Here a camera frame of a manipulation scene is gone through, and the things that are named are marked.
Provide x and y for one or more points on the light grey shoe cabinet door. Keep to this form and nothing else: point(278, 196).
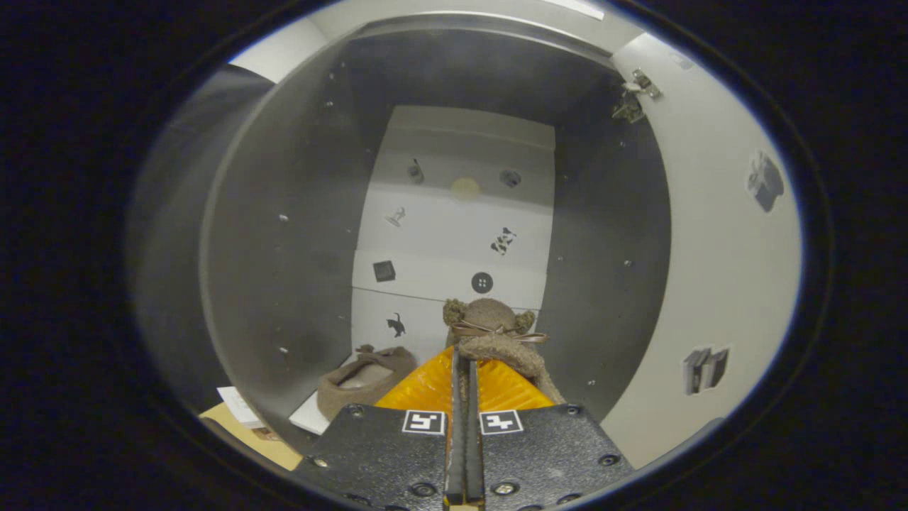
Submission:
point(723, 248)

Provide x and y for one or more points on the grey shoe cabinet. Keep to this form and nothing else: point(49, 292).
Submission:
point(284, 248)

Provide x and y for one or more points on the stack of books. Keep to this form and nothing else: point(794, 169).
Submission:
point(237, 406)

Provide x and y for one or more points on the metal door hinge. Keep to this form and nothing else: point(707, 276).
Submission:
point(631, 106)

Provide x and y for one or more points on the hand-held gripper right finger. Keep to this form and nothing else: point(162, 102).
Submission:
point(474, 454)

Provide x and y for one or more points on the white cabinet shelf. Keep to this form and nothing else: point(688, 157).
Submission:
point(308, 419)

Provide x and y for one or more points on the brown fuzzy shoe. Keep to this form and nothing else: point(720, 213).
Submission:
point(362, 387)
point(489, 316)

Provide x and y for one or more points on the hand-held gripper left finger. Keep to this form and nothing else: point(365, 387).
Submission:
point(455, 454)

